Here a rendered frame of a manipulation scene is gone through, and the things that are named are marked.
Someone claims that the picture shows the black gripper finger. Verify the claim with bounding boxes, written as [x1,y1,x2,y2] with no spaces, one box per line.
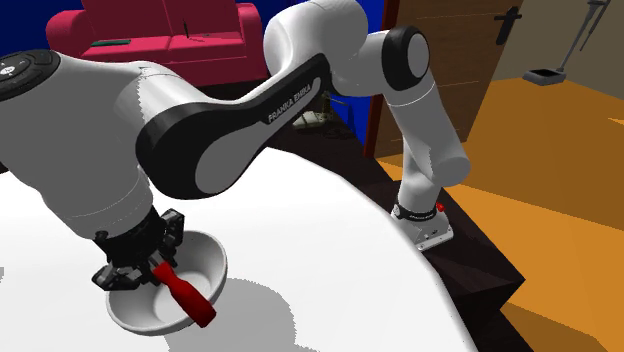
[159,208,187,270]
[90,261,153,293]

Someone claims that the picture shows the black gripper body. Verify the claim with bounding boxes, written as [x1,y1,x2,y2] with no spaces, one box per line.
[93,206,173,275]

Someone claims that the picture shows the red-handled screwdriver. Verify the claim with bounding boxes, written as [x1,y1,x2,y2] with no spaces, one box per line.
[150,261,218,329]

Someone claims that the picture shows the white bowl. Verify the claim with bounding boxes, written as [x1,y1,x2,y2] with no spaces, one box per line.
[105,229,229,337]

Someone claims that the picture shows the red sofa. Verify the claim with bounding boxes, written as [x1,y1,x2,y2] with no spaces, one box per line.
[45,0,270,90]

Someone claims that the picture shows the dark robot stand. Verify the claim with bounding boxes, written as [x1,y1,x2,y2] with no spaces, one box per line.
[360,179,528,352]

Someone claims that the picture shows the brown wooden door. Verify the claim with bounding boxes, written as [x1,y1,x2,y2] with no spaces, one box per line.
[362,0,526,160]

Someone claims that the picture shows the grey long-handled dustpan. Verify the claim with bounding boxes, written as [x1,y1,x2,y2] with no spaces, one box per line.
[521,0,612,88]

